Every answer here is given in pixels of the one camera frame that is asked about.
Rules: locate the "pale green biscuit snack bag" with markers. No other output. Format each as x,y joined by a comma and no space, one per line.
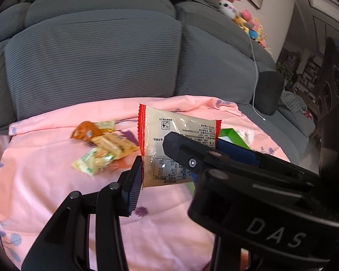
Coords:
94,161

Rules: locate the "crumpled white tissue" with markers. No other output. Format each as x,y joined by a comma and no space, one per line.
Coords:
247,136

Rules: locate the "plush toys pile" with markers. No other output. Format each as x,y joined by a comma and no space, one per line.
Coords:
244,19

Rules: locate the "tan golden snack packet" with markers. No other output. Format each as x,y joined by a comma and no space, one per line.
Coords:
117,145

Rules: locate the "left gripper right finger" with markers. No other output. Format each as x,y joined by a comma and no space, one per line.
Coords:
216,206

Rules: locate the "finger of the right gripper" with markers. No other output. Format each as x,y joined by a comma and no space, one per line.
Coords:
231,158

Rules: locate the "pink printed blanket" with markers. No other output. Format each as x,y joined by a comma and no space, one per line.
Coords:
36,175

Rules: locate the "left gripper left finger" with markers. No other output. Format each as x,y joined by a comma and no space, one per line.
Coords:
63,244

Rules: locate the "white red-edged snack packet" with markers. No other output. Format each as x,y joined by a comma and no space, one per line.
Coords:
153,126

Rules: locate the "grey sofa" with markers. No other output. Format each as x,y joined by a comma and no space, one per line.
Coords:
58,53

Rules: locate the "black round cushion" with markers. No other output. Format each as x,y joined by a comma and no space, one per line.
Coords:
268,91

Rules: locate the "green holographic cardboard box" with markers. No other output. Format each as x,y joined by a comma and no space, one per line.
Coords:
226,134

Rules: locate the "orange brown snack packet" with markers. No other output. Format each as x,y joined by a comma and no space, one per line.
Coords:
85,131

